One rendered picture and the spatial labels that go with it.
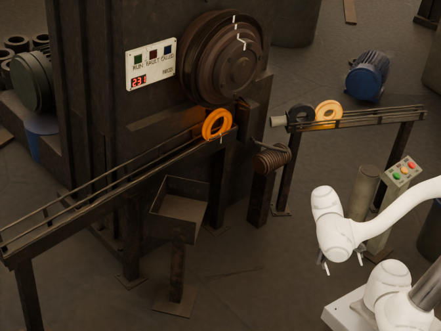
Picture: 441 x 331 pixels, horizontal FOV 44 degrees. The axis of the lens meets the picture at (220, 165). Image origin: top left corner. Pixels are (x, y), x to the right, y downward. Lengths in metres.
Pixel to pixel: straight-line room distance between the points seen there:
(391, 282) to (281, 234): 1.15
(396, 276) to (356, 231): 0.45
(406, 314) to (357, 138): 2.32
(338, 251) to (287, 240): 1.44
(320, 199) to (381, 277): 0.50
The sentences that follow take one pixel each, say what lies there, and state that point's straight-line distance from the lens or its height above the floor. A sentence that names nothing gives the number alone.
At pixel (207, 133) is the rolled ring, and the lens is 2.71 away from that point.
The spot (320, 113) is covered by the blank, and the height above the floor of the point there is 0.73.
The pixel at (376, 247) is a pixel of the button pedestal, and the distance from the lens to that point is 3.30.
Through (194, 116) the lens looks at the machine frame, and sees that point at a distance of 2.72.
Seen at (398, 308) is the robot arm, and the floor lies 0.70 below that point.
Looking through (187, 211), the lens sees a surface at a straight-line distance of 2.47.
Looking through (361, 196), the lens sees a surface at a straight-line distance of 3.12.
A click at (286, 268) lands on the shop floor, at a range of 3.12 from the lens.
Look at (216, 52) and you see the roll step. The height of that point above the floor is 1.22.
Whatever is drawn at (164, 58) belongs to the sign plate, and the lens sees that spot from 2.46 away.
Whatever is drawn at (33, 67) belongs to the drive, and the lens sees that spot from 3.50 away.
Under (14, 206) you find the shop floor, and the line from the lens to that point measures 3.47.
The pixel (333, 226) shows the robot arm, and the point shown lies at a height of 1.03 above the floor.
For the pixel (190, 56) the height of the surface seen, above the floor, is 1.20.
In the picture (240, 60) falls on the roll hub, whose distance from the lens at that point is 2.48.
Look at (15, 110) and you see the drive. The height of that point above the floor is 0.25.
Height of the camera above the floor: 2.29
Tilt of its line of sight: 38 degrees down
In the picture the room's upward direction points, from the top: 7 degrees clockwise
